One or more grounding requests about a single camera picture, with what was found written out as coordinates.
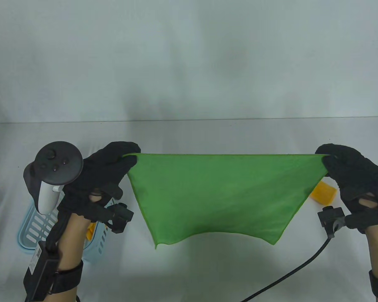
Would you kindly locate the person's left hand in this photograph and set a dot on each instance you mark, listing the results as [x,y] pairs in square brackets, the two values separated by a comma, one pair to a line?
[104,170]

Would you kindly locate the person's right hand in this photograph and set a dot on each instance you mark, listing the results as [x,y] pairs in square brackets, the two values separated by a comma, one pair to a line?
[356,176]

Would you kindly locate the yellow square towel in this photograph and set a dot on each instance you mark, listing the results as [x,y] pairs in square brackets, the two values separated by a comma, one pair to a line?
[324,193]

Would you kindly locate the orange cloth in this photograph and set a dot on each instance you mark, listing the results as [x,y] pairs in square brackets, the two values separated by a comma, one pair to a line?
[90,231]

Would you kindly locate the green towel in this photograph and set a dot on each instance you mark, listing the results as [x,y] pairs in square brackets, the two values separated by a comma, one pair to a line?
[217,195]

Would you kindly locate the black and white controller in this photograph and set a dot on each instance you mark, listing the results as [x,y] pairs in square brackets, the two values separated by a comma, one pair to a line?
[60,163]

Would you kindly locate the light blue plastic basket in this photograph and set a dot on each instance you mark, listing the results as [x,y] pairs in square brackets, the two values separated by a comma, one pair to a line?
[34,229]

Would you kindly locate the black sensor box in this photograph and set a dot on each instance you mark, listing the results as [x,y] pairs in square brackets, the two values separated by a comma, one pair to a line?
[39,273]

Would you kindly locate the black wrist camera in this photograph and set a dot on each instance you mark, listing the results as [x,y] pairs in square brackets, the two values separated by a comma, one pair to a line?
[330,217]
[121,217]

